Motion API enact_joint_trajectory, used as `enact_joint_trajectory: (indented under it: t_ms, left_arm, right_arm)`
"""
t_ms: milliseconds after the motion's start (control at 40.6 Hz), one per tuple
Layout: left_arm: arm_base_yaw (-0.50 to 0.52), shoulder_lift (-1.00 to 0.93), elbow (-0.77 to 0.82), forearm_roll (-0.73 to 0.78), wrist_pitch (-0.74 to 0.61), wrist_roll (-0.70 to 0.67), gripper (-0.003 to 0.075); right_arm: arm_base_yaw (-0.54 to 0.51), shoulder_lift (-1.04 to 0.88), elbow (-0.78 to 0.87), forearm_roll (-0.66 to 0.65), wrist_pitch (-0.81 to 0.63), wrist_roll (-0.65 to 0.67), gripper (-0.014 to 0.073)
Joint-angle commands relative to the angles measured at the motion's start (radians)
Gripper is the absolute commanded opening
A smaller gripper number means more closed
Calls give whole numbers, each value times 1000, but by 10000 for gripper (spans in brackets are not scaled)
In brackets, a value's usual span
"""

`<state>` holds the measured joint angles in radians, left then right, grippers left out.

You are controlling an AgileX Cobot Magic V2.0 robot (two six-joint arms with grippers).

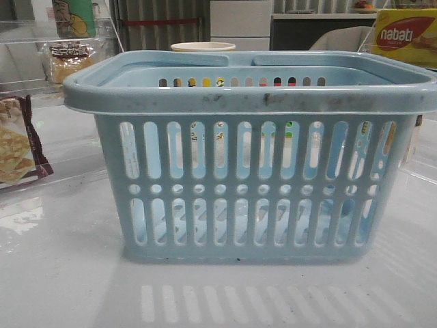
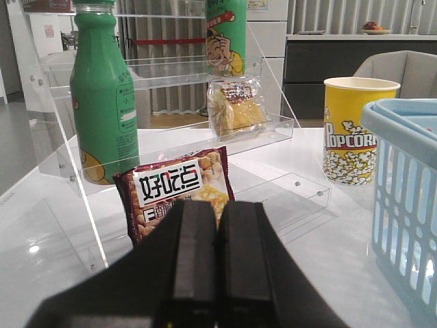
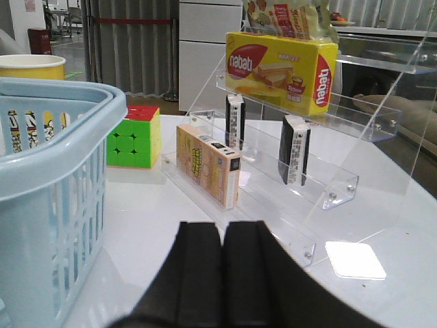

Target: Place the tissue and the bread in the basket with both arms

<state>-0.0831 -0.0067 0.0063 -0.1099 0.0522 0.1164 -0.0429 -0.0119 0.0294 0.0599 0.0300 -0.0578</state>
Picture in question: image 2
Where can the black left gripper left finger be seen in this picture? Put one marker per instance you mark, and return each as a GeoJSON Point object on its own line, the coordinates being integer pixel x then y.
{"type": "Point", "coordinates": [167, 280]}

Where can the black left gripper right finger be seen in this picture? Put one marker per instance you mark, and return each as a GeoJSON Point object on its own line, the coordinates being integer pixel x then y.
{"type": "Point", "coordinates": [259, 284]}

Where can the green plastic drink bottle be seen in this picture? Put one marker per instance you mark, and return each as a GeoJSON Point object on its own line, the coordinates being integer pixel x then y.
{"type": "Point", "coordinates": [103, 96]}

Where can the dark counter cabinet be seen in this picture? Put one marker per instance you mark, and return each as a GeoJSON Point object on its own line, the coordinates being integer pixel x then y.
{"type": "Point", "coordinates": [309, 60]}

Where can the grey upholstered chair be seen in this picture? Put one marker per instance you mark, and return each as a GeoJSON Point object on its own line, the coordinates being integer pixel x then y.
{"type": "Point", "coordinates": [414, 71]}

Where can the green cartoon snack can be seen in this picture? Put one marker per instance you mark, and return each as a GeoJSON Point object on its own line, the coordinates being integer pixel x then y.
{"type": "Point", "coordinates": [226, 37]}

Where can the clear acrylic display shelf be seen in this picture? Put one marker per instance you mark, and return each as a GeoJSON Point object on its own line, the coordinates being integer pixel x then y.
{"type": "Point", "coordinates": [271, 164]}

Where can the light blue plastic basket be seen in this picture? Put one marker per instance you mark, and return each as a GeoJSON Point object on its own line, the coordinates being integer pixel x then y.
{"type": "Point", "coordinates": [404, 215]}

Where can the plate of fruit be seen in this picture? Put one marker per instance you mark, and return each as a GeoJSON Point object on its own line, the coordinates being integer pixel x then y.
{"type": "Point", "coordinates": [372, 28]}

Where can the maroon cracker snack packet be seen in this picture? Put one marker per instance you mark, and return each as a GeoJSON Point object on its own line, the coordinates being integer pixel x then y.
{"type": "Point", "coordinates": [148, 192]}

